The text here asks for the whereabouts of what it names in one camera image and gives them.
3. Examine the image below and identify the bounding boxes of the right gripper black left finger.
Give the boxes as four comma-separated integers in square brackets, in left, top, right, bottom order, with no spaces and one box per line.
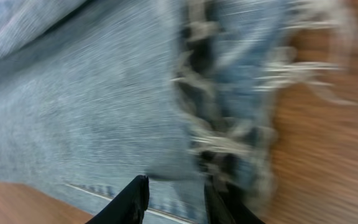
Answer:
[86,175,150,224]

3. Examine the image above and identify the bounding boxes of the light blue denim jeans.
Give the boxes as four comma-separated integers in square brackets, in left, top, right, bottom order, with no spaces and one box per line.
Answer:
[0,0,358,223]

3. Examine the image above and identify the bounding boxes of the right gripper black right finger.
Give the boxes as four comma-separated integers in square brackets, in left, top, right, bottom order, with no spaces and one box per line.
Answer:
[204,183,265,224]

